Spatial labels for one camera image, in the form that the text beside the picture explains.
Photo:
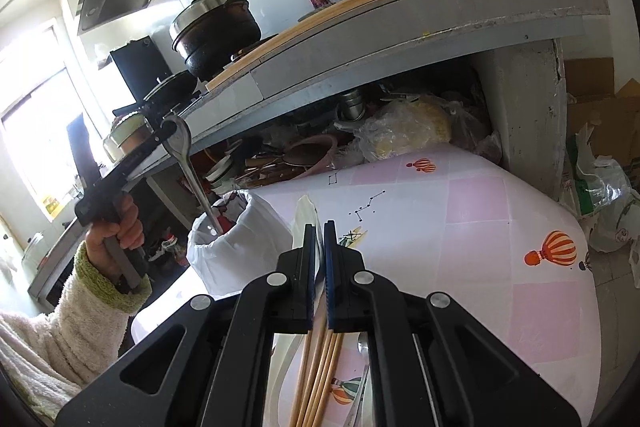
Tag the black frying pan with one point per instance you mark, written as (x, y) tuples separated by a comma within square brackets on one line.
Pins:
[(167, 94)]

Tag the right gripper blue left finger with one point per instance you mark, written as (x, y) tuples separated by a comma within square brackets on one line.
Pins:
[(304, 261)]

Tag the cream ceramic soup spoon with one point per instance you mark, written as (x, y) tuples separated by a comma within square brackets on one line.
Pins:
[(305, 213)]

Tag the person left hand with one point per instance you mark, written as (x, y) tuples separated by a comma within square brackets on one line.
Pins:
[(129, 234)]

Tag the large black stock pot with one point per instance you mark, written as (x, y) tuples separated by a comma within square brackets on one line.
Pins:
[(208, 32)]

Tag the cardboard box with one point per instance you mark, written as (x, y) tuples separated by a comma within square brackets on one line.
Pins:
[(612, 116)]

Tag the bamboo chopstick two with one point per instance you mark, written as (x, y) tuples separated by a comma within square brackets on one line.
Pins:
[(315, 381)]

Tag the bamboo chopstick three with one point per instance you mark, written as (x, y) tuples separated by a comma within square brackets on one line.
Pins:
[(324, 373)]

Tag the bamboo chopstick one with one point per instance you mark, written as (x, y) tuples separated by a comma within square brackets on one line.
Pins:
[(307, 368)]

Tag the wooden cutting board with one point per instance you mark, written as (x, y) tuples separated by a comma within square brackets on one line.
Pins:
[(309, 26)]

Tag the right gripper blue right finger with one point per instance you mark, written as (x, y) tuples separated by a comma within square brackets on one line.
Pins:
[(344, 301)]

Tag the bag of yellow food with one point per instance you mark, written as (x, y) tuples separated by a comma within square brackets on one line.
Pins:
[(406, 125)]

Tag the bamboo chopstick four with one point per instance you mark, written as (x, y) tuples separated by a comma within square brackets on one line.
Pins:
[(336, 347)]

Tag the white plastic bag liner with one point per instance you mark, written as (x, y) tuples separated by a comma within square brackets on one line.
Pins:
[(246, 243)]

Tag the cooking oil bottle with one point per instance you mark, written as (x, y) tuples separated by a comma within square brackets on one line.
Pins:
[(171, 246)]

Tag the pink plastic basin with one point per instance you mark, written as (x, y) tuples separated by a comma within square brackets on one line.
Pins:
[(314, 154)]

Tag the white plastic bags on floor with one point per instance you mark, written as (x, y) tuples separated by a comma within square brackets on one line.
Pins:
[(599, 194)]

